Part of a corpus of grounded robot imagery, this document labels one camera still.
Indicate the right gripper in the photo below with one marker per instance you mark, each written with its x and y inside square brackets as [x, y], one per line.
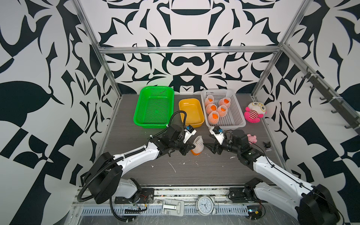
[213, 147]

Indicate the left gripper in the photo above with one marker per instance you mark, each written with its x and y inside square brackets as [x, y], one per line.
[186, 146]

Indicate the orange toy fruit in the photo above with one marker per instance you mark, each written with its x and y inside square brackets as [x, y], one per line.
[194, 152]

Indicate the white foam net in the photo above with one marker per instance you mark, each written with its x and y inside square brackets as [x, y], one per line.
[199, 144]

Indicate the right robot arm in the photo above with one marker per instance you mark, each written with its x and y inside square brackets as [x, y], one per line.
[309, 204]

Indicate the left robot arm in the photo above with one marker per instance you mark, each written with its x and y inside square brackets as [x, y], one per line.
[105, 178]

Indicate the yellow plastic tray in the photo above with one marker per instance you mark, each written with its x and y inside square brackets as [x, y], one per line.
[193, 109]

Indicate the netted orange front left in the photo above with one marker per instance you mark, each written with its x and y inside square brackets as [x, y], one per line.
[213, 118]

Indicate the white perforated plastic basket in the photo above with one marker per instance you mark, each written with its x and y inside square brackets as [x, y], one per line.
[234, 118]

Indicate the small pink plush toy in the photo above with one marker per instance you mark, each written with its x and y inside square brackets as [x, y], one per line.
[252, 139]

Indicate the netted orange back right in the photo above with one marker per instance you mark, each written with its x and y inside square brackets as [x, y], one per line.
[226, 102]

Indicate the small black toy figure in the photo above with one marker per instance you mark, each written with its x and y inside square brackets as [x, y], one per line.
[267, 146]

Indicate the green plastic basket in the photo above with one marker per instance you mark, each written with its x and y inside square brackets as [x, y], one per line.
[154, 107]

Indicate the pink white plush toy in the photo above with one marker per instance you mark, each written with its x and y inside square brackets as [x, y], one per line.
[254, 112]

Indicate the white analog clock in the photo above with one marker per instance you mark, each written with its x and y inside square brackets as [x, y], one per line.
[205, 205]

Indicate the small green circuit board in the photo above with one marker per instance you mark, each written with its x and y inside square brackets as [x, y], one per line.
[254, 212]

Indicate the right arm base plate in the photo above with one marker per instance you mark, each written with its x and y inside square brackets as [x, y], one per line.
[243, 195]

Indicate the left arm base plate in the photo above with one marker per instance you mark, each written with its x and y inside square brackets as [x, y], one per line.
[142, 196]

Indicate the black hook rail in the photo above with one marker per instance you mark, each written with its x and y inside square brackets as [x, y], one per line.
[329, 95]

